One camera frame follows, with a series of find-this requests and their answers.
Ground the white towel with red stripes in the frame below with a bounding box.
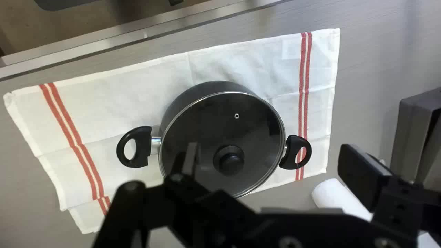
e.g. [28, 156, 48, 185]
[3, 26, 342, 236]

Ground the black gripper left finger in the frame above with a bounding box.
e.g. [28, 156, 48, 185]
[91, 141, 259, 248]

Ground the white paper towel roll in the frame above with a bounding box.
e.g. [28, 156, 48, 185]
[310, 178, 383, 225]

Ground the glass lid with black knob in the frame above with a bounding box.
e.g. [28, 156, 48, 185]
[160, 88, 287, 199]

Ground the black pot with two handles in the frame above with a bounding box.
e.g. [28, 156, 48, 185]
[114, 80, 314, 199]

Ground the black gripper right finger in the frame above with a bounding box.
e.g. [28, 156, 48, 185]
[336, 143, 441, 233]

